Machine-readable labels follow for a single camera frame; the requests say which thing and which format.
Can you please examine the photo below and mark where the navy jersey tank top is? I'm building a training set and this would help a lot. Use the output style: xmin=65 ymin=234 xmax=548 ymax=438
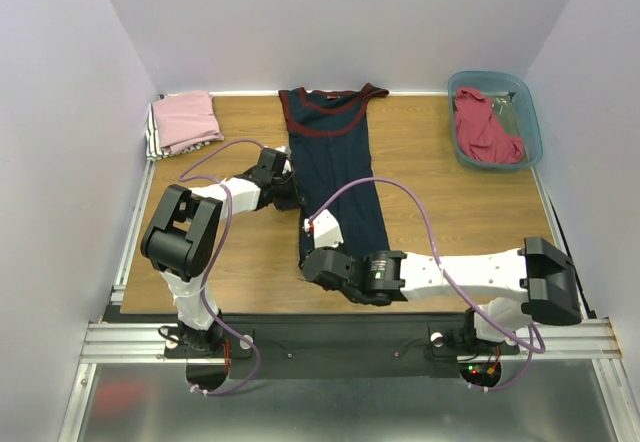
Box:
xmin=278 ymin=83 xmax=390 ymax=258

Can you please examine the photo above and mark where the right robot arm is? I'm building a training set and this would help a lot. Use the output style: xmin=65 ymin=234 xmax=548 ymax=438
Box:
xmin=302 ymin=237 xmax=582 ymax=352

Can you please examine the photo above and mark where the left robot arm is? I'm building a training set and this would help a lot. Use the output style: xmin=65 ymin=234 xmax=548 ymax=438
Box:
xmin=140 ymin=146 xmax=299 ymax=357

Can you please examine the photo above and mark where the pink folded tank top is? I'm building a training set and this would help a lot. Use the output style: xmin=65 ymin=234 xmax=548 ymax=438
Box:
xmin=151 ymin=90 xmax=224 ymax=153

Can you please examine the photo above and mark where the striped folded tank top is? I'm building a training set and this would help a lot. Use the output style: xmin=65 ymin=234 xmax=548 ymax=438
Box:
xmin=145 ymin=109 xmax=211 ymax=161

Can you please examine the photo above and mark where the red tank top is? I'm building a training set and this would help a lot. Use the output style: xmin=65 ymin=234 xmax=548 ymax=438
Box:
xmin=454 ymin=87 xmax=524 ymax=165

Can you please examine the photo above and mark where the teal plastic bin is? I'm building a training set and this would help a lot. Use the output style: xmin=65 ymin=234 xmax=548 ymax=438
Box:
xmin=447 ymin=71 xmax=543 ymax=172

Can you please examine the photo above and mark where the green garment in bin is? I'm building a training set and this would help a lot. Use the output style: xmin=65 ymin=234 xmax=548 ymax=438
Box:
xmin=492 ymin=94 xmax=520 ymax=136

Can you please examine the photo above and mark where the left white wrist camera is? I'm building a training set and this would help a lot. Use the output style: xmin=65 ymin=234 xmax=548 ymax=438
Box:
xmin=276 ymin=146 xmax=293 ymax=174

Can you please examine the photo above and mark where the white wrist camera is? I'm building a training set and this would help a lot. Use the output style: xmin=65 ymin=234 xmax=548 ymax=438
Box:
xmin=303 ymin=209 xmax=344 ymax=249
xmin=276 ymin=146 xmax=293 ymax=174

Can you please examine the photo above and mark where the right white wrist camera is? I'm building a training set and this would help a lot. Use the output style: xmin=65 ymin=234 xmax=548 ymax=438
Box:
xmin=303 ymin=209 xmax=344 ymax=249

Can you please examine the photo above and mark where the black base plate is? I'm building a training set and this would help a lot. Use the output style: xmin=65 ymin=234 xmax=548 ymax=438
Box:
xmin=159 ymin=313 xmax=517 ymax=386

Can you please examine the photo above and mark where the aluminium frame rail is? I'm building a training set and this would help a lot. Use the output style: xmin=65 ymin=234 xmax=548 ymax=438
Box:
xmin=80 ymin=319 xmax=622 ymax=364

